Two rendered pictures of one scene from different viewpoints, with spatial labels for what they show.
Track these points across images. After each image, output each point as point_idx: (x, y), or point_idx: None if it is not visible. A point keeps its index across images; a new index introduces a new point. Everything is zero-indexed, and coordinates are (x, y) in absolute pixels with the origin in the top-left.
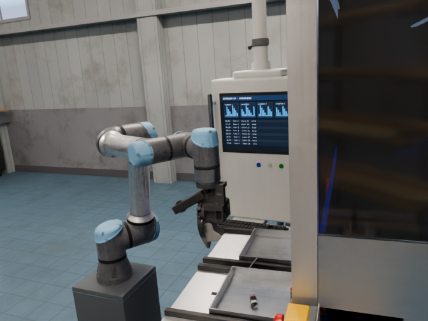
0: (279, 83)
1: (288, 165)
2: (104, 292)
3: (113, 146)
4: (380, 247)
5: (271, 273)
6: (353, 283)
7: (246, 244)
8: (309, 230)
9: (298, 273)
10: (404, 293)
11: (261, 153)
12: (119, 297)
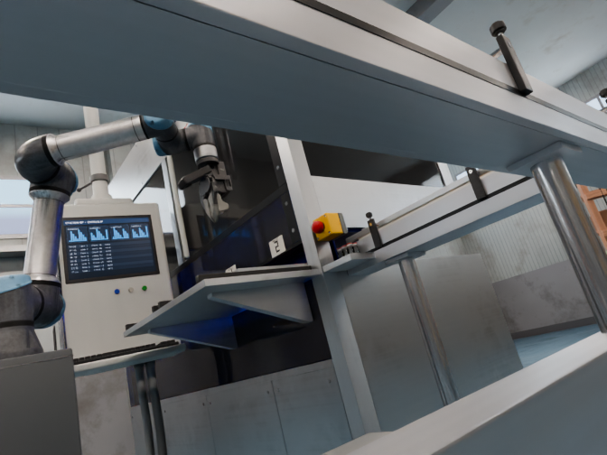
0: (133, 208)
1: (152, 285)
2: (29, 355)
3: (89, 131)
4: (340, 182)
5: None
6: (337, 207)
7: None
8: (305, 171)
9: (308, 203)
10: (359, 210)
11: (119, 277)
12: (65, 349)
